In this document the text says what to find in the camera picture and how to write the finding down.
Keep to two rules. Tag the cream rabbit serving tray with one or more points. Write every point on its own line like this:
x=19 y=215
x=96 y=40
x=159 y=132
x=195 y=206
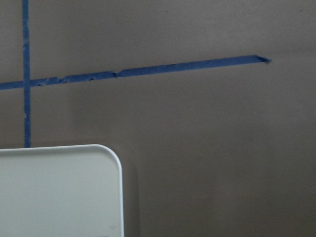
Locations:
x=65 y=191

